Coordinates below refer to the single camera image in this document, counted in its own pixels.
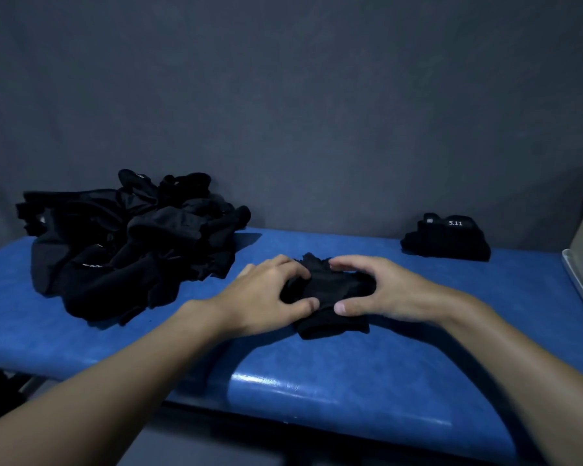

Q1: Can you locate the person's left hand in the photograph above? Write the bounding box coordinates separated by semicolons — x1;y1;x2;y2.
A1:
213;254;321;338

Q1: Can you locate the person's right hand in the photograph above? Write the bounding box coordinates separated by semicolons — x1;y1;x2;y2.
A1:
328;254;458;326

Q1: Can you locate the pile of black gloves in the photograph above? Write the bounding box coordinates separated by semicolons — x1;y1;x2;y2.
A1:
15;168;251;328

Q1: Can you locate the person's right forearm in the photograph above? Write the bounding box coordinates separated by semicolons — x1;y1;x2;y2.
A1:
437;295;583;466

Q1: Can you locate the person's left forearm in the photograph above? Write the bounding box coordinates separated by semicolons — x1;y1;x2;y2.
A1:
0;299;234;466

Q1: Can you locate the blue padded bench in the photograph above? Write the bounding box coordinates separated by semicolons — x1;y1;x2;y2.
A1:
0;227;583;466

